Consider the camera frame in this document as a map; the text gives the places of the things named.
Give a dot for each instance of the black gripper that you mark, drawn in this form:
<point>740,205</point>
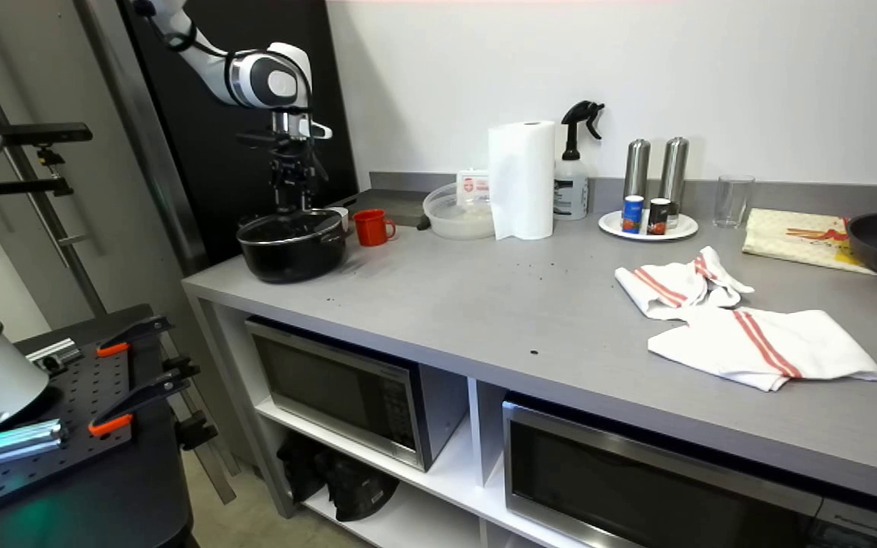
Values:
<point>293,174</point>

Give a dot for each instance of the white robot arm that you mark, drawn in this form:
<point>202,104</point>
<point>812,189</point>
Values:
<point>276,81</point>

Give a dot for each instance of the black cooking pot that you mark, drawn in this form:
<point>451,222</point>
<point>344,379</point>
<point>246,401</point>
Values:
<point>293,246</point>

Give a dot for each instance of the clear drinking glass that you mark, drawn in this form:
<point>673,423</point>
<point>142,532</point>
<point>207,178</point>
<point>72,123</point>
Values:
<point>732,201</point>

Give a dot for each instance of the red mug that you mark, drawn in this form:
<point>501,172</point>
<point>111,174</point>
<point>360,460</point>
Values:
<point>372,226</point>

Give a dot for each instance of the clear plastic container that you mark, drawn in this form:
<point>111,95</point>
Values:
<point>457,216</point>

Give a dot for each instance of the white paper towel roll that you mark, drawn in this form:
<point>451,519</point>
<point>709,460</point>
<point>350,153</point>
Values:
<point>521,179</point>

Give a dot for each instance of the orange black clamp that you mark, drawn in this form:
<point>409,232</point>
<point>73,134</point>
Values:
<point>121,338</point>
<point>158,386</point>

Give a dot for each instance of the left microwave oven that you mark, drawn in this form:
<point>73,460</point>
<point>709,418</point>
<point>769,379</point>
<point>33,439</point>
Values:
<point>394,404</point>

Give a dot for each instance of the microwave oven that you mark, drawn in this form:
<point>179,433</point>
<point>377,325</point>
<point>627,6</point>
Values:
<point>617,487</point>
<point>394,404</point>

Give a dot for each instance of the black spray bottle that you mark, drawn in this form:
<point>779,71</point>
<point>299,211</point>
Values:
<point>569,179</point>

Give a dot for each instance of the black bag under shelf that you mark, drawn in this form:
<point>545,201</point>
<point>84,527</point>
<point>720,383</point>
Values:
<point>353,487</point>

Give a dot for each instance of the blue spice can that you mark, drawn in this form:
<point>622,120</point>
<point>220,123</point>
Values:
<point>630,215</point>

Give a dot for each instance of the steel salt shaker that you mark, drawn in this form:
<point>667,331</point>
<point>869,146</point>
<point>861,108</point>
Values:
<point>638,169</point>

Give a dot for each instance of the black perforated robot table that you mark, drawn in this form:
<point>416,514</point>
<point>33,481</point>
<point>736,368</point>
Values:
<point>118,492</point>

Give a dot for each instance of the red dark spice can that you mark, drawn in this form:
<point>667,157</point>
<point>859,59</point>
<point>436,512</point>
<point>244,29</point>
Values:
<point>658,215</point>

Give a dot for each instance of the steel pepper shaker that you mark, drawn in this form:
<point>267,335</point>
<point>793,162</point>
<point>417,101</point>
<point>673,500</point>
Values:
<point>673,169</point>

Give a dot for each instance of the white round plate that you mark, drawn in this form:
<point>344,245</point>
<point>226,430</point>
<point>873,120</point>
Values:
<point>678,230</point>

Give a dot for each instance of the white red-striped towel left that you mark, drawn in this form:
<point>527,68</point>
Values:
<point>684,288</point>

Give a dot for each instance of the white red-striped towel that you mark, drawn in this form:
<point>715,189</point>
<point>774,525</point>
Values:
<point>684,288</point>
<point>764,349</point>

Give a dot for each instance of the right microwave oven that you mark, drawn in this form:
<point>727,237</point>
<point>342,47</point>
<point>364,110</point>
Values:
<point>617,487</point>

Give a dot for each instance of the white red-striped towel right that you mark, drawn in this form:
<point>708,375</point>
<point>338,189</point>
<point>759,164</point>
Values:
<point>764,349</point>

